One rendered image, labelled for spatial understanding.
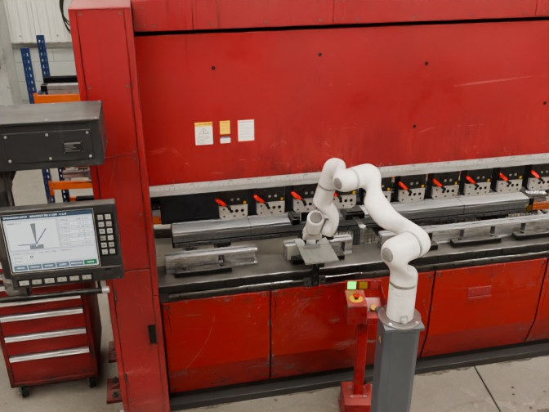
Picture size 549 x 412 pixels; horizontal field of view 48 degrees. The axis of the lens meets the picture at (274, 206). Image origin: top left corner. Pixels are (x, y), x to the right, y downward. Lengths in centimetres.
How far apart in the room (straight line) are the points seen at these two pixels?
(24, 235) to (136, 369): 116
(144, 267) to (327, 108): 121
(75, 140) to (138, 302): 108
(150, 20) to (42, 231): 104
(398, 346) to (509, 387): 147
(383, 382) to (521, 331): 154
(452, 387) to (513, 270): 81
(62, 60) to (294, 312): 481
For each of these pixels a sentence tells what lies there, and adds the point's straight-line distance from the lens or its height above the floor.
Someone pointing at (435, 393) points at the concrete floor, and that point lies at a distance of 407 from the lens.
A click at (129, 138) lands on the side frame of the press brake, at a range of 288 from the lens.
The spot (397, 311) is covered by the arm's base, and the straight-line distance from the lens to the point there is 283.
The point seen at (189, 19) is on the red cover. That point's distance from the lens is 295.
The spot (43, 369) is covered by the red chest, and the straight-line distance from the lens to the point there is 401.
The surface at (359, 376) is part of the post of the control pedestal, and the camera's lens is 370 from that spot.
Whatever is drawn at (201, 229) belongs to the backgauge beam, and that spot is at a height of 98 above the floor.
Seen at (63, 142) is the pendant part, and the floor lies 186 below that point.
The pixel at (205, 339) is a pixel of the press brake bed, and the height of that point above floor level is 49.
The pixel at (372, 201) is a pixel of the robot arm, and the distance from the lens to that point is 273.
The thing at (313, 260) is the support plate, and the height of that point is 100.
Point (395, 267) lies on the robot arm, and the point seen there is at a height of 131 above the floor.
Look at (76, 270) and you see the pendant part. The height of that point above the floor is 130.
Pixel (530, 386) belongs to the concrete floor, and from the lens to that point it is 430.
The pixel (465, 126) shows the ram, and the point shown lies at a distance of 353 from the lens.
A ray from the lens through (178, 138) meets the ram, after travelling 310.
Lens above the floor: 268
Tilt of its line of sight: 26 degrees down
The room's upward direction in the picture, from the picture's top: straight up
